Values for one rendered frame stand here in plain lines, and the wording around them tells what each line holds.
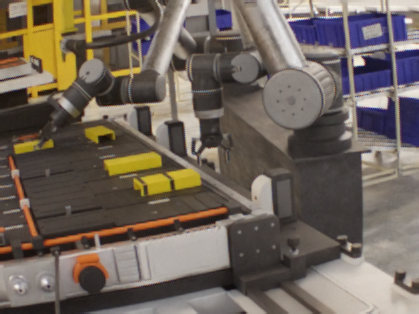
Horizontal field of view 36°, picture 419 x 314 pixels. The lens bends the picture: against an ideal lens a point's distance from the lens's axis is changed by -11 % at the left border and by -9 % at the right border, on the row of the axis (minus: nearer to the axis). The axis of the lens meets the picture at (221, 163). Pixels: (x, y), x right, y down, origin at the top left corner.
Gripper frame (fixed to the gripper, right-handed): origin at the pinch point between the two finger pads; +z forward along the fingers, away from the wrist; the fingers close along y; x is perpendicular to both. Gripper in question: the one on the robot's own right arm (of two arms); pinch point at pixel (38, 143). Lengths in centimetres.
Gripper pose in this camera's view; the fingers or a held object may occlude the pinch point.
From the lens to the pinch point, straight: 260.0
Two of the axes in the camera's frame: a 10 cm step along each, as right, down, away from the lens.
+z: -6.5, 7.5, -1.0
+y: -3.7, -2.0, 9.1
